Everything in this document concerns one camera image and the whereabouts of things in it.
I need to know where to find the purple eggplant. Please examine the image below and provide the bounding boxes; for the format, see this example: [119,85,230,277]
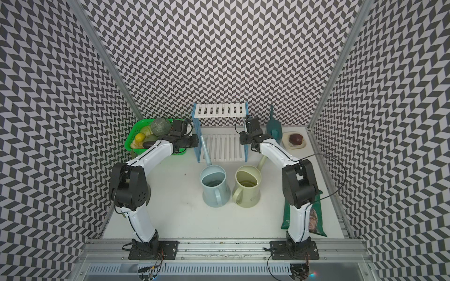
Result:
[142,140,156,149]

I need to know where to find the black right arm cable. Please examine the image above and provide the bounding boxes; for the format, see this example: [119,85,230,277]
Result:
[298,153,348,203]

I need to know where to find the green crisps bag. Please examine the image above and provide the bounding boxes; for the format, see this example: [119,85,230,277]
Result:
[281,190,327,237]

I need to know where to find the green plastic basket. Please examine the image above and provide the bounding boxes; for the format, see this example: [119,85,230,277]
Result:
[125,119,186,155]

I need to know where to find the yellow lemon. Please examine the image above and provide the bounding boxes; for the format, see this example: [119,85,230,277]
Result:
[134,132,146,143]

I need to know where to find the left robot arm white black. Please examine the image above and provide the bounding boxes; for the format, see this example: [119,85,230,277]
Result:
[109,119,199,260]

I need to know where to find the dark red onion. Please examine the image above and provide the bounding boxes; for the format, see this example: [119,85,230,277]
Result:
[288,133,304,146]

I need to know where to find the light blue watering can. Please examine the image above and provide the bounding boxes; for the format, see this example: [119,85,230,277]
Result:
[200,136,231,208]

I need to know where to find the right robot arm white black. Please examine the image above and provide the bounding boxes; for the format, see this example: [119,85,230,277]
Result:
[240,115,319,261]

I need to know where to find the cream watering can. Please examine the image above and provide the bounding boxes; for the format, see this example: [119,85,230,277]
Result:
[233,156,267,208]

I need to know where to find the dark teal watering can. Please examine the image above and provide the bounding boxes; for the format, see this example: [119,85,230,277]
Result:
[266,105,282,144]

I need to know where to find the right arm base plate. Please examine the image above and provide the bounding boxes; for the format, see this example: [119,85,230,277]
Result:
[270,240,319,261]

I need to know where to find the aluminium front rail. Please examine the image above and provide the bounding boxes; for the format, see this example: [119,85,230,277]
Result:
[77,238,371,263]

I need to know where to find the green netted melon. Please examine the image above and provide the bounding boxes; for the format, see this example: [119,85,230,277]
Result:
[151,117,172,137]

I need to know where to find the cream small plate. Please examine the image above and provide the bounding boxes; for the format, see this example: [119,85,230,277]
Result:
[282,132,307,150]

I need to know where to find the blue white slatted shelf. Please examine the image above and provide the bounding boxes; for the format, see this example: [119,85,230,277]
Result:
[192,102,248,163]

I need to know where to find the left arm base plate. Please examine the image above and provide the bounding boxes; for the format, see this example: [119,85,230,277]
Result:
[128,240,179,261]

